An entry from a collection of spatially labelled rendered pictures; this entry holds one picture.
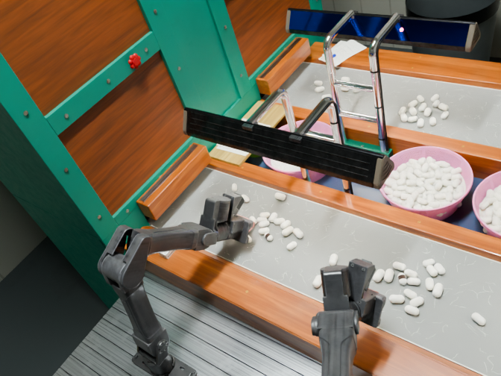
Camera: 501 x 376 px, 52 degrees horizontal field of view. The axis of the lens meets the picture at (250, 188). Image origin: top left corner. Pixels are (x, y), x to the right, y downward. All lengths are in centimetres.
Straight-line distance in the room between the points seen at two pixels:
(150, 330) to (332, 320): 53
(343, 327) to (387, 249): 53
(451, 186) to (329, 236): 39
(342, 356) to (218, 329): 64
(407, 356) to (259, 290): 42
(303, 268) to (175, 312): 41
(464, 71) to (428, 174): 50
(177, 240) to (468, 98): 112
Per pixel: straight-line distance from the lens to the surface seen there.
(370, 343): 128
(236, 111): 194
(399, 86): 199
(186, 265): 154
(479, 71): 199
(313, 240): 151
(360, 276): 108
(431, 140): 171
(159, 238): 124
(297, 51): 210
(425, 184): 160
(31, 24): 140
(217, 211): 139
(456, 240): 144
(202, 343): 150
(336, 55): 218
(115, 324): 166
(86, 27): 148
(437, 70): 201
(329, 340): 95
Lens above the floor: 190
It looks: 43 degrees down
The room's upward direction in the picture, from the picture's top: 21 degrees counter-clockwise
